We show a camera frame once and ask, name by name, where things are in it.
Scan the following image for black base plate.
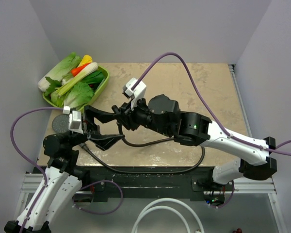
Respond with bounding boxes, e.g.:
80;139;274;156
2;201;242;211
74;166;234;202

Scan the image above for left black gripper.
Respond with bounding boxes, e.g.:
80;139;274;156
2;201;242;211
66;104;125;149

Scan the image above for dark green vegetable toy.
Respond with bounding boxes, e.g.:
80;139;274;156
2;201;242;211
81;70;105;85

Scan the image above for napa cabbage toy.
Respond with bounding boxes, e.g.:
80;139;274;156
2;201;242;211
38;52;81;92

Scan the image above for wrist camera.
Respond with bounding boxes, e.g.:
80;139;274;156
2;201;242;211
123;78;147;110
63;106;83;134

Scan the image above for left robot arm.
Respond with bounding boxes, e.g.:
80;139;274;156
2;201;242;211
4;105;124;233

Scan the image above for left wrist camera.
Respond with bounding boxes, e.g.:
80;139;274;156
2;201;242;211
63;106;83;134

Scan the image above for green lettuce toy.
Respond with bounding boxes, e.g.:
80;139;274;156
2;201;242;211
51;82;94;109

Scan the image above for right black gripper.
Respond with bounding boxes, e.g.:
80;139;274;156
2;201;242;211
114;94;172;136

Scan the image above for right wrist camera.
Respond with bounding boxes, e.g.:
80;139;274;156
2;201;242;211
123;78;147;110

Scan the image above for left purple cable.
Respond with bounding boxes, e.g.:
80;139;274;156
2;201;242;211
10;106;124;233

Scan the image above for orange carrot toy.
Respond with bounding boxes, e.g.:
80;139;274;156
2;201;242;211
70;63;89;77

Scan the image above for black shower hose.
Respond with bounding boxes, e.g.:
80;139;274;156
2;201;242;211
78;121;206;174

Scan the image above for grey shower head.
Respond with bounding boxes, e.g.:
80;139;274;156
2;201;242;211
52;114;69;133

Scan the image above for white leek toy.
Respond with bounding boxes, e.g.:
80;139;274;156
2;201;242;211
55;62;98;96

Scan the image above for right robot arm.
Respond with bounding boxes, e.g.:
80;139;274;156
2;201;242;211
112;95;277;191

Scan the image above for red small object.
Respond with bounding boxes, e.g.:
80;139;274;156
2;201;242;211
232;228;243;233

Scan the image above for yellow pepper toy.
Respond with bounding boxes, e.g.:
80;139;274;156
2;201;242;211
78;55;93;67

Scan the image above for green plastic tray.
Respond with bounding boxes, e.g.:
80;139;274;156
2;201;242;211
42;66;110;113

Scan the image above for white hose loop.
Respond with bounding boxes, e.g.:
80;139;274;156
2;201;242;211
131;198;205;233

